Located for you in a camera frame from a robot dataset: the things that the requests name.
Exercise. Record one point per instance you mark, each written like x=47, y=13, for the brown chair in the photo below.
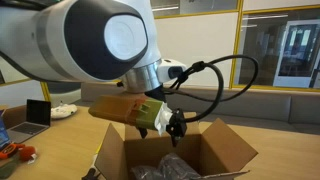
x=15, y=115

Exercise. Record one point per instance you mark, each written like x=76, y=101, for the red orange plush ball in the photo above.
x=26, y=153

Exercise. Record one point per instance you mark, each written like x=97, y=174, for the yellow window frame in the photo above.
x=237, y=33

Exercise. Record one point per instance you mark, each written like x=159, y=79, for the dark crumpled plastic bag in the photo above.
x=173, y=166

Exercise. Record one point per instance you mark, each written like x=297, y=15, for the orange black hand tool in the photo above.
x=10, y=150

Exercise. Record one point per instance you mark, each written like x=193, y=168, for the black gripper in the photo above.
x=157, y=94

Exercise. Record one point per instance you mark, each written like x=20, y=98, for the blue box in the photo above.
x=3, y=133

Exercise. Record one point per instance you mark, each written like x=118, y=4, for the grey bench sofa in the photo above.
x=250, y=106

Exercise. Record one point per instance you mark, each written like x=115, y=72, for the grey laptop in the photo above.
x=38, y=111

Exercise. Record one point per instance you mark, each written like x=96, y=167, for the brown cardboard box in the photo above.
x=150, y=156

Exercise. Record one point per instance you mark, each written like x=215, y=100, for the white framed glass door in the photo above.
x=296, y=50

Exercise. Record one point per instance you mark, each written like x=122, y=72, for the dark green flat object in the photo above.
x=6, y=170

